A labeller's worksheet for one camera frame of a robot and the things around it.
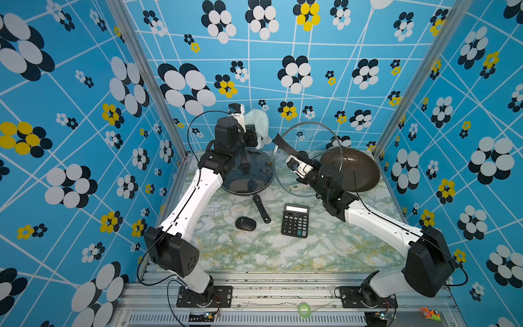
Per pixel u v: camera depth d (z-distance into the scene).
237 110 0.61
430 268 0.42
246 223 0.89
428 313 0.69
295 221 0.91
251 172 1.16
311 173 0.68
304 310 0.72
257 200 0.91
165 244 0.43
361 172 1.06
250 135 0.64
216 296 0.73
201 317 0.72
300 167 0.65
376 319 0.70
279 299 0.75
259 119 0.74
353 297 0.72
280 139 0.78
